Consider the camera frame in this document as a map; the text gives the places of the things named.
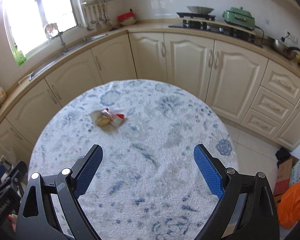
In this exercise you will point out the red container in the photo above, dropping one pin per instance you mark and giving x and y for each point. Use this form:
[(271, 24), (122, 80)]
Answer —
[(127, 17)]

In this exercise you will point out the white wall outlet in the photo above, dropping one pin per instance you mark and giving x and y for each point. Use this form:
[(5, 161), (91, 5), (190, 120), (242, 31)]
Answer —
[(291, 36)]

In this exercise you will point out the red-white wrapper with bread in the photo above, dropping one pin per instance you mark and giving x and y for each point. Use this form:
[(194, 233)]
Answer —
[(112, 118)]

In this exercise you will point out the cardboard box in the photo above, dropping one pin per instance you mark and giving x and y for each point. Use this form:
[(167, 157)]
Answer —
[(283, 177)]

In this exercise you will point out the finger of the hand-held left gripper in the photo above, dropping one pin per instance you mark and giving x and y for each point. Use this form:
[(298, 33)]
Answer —
[(15, 173)]

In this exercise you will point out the black gas hob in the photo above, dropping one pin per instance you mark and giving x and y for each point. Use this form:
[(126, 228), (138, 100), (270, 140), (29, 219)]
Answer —
[(215, 30)]

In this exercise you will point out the orange plastic bag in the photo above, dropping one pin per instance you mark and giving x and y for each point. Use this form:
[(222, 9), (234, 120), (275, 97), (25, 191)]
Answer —
[(293, 205)]

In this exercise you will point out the steel sink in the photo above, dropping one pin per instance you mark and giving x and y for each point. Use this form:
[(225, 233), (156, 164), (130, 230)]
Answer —
[(65, 55)]

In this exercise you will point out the white bowl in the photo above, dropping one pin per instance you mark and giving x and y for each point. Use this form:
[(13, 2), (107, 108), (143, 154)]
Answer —
[(128, 23)]

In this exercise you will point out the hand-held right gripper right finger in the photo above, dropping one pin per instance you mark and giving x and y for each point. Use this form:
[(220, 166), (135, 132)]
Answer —
[(208, 170)]

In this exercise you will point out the green electric cooker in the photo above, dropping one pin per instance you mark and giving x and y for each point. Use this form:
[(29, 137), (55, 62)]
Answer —
[(240, 17)]

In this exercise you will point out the cream lower cabinets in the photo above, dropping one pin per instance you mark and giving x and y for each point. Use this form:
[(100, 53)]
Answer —
[(187, 65)]

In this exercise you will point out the black item on floor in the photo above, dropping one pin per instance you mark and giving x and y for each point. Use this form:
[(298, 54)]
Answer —
[(283, 154)]

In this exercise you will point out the hanging metal utensils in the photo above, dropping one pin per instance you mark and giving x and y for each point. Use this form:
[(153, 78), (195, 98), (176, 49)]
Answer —
[(97, 17)]

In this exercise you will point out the person's left hand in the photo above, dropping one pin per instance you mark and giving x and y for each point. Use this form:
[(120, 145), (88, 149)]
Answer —
[(12, 223)]

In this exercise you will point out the beige countertop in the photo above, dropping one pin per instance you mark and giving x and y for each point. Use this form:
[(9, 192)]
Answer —
[(150, 27)]

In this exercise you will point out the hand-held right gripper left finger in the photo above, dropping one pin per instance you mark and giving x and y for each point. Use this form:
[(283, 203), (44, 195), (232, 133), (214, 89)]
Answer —
[(88, 170)]

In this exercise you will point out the metal faucet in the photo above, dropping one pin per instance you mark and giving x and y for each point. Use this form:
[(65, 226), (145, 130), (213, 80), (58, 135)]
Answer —
[(63, 45)]

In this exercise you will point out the wooden board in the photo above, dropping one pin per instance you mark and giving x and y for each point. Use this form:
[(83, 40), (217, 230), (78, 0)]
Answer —
[(237, 31)]

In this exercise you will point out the shallow metal wok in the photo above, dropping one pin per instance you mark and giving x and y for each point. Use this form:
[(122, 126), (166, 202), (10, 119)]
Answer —
[(200, 10)]

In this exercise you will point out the kitchen window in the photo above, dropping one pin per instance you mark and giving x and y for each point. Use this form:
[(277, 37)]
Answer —
[(40, 12)]

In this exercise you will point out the round table with floral cloth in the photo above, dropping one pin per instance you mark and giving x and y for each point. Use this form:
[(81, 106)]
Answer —
[(140, 142)]

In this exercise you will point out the green dish soap bottle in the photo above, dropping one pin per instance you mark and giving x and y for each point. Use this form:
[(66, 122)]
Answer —
[(20, 57)]

